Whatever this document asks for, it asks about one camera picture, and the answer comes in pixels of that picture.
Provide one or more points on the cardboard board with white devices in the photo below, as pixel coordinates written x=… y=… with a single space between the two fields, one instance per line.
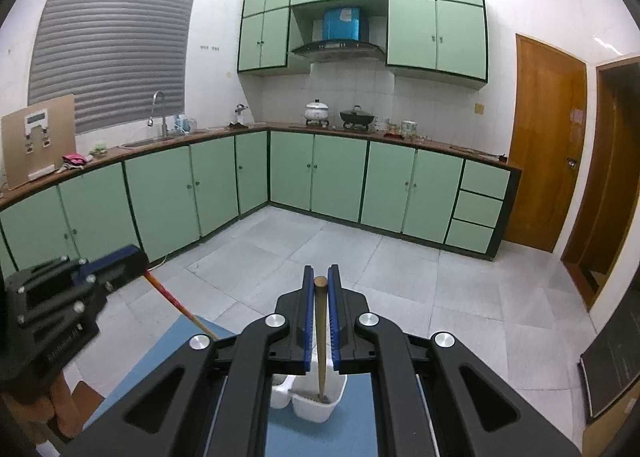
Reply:
x=55 y=147

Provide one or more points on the blue bottles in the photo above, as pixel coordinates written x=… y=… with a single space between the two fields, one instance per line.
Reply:
x=183 y=124

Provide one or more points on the white cooking pot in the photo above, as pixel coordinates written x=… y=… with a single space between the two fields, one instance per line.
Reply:
x=317 y=110

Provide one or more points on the black wok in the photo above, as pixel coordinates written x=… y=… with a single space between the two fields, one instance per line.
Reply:
x=356 y=115

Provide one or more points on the pink cloth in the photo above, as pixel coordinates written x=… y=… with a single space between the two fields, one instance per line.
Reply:
x=74 y=160

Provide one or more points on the green lower kitchen cabinets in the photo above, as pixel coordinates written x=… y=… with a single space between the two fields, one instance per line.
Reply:
x=335 y=172

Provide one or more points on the grey window blind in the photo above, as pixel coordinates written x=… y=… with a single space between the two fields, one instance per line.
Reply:
x=110 y=52

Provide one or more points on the closed wooden door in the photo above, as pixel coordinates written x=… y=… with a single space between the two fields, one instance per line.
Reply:
x=545 y=147

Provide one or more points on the open wooden door frame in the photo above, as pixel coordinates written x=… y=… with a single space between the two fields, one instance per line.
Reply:
x=607 y=137

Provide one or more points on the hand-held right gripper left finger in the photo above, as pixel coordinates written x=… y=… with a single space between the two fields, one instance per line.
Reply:
x=310 y=317

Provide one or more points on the cardboard box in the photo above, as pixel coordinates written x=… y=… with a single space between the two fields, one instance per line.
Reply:
x=617 y=432

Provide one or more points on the green upper wall cabinets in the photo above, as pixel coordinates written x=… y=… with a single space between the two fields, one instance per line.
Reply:
x=415 y=32

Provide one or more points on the white utensil holder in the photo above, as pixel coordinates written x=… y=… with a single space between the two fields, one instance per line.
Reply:
x=310 y=409

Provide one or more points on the steel kitchen faucet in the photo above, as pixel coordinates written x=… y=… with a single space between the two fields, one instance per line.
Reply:
x=162 y=112

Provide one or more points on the red and yellow chopstick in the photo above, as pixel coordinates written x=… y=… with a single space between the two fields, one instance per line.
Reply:
x=172 y=299

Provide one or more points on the blue wrapped hood chimney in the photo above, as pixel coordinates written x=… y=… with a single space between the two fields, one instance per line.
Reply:
x=341 y=23

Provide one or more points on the glass jars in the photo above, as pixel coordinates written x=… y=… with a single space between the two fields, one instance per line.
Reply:
x=386 y=126

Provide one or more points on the white and green jar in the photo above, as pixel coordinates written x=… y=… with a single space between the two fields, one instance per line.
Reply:
x=409 y=127

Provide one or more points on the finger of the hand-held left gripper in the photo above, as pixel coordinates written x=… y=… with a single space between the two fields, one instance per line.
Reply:
x=115 y=264

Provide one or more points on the paper note on door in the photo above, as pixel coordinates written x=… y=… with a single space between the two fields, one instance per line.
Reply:
x=578 y=116

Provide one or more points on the small green plant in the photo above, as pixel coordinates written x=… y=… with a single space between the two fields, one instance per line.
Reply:
x=97 y=152

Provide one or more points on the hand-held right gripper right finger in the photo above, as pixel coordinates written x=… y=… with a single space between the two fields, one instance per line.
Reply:
x=336 y=347

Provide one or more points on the person's left hand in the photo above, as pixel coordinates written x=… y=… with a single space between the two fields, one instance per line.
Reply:
x=62 y=407

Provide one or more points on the blue table mat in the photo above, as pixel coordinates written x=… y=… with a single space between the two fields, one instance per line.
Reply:
x=150 y=377

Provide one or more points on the steel sink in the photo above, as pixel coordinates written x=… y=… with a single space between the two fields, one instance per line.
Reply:
x=147 y=142

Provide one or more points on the black framed board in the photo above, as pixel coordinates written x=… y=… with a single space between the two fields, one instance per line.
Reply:
x=612 y=367

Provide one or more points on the wooden chopstick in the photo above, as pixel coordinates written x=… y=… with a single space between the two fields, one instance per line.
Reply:
x=320 y=317

